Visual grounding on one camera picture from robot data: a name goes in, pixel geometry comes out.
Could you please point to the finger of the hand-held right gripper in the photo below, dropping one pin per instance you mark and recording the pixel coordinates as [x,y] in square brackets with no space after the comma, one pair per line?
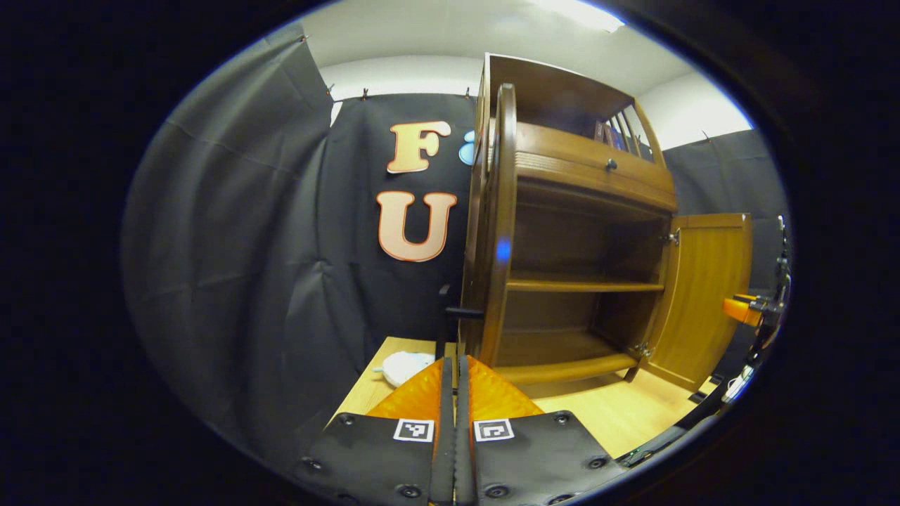
[742,310]

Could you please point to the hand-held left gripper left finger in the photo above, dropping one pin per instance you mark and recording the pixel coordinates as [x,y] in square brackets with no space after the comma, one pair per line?
[444,422]

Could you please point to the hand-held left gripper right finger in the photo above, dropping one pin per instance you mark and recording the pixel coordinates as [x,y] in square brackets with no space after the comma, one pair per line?
[464,429]

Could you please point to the wooden shoe cabinet door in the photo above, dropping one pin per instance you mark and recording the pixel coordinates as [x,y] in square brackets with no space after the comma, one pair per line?
[703,295]
[500,211]

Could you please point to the wooden double-door shoe cabinet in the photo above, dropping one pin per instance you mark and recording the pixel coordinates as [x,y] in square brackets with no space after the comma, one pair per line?
[583,161]

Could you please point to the metal door hinge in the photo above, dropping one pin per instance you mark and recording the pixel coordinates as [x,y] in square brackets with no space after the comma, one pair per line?
[638,350]
[670,238]

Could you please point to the white plush toy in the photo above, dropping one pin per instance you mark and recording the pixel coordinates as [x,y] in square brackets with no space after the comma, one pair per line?
[408,367]

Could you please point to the wooden inner shelf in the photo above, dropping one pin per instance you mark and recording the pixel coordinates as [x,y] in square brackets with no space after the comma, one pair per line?
[583,286]

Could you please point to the brown book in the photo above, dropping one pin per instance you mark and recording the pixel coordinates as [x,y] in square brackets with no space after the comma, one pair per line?
[603,133]

